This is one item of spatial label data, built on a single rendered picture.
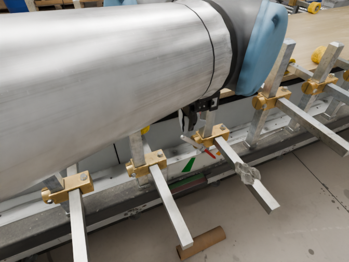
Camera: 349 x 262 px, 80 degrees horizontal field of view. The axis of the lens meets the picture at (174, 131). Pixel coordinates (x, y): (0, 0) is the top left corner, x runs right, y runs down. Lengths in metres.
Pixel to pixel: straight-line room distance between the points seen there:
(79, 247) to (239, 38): 0.57
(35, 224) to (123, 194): 0.29
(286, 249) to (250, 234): 0.22
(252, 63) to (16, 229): 0.85
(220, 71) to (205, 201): 1.44
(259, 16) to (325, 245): 1.62
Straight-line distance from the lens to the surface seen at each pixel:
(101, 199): 0.83
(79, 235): 0.64
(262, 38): 0.20
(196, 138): 0.74
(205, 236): 1.41
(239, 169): 0.68
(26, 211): 1.03
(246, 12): 0.22
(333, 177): 2.10
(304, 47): 1.54
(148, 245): 1.47
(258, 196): 0.67
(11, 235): 0.90
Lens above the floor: 1.40
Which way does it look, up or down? 44 degrees down
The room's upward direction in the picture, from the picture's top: straight up
